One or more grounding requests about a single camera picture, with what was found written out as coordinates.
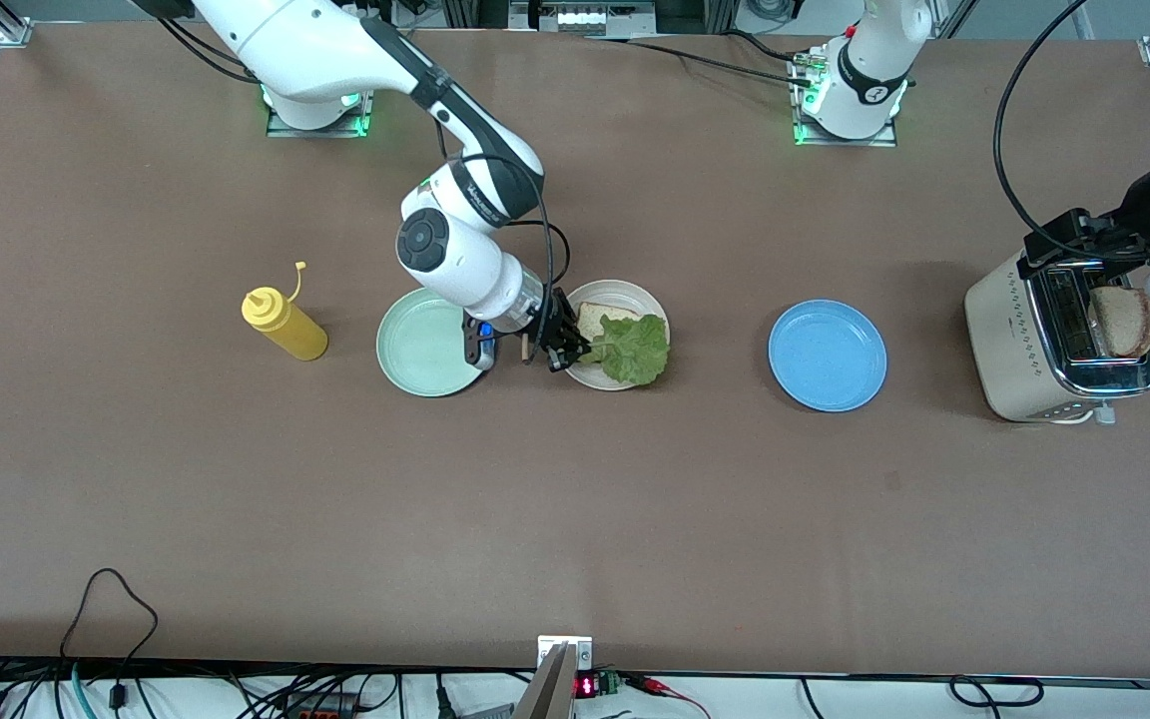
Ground thin black looped cable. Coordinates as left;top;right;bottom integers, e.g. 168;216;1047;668
58;567;160;719

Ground silver mounting bracket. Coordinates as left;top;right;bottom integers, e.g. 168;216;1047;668
537;635;594;672

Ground green lettuce leaf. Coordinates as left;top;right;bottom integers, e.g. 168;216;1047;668
590;313;672;387

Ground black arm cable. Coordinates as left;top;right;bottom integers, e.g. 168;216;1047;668
994;0;1095;263
435;120;571;346

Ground mint green plate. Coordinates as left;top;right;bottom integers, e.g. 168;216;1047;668
376;286;496;398

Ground toasted bread slice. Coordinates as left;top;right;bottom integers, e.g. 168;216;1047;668
575;302;641;343
1089;286;1150;359

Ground red clip wires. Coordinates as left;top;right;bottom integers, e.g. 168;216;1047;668
625;673;711;719

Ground blue plate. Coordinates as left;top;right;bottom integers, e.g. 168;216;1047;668
768;300;888;412

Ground yellow squeeze mustard bottle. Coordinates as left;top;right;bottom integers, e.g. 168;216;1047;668
242;262;329;362

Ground metal box with light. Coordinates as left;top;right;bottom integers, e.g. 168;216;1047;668
508;0;658;38

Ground beige plate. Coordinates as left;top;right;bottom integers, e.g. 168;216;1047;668
551;280;672;391

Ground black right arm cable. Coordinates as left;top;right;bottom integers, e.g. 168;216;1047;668
435;120;571;346

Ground grey aluminium bar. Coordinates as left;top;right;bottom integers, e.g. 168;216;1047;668
512;644;576;719

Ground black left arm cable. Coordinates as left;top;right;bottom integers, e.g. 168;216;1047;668
994;0;1095;263

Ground black coiled cable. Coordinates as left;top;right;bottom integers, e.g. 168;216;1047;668
949;675;1045;708

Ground black cable on table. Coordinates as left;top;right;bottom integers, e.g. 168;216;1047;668
585;30;816;87

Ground beige chrome toaster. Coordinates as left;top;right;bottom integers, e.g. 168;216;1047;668
964;250;1150;428

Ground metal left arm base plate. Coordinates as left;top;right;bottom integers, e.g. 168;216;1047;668
790;45;900;149

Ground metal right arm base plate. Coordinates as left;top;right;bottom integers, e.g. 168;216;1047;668
266;90;378;139

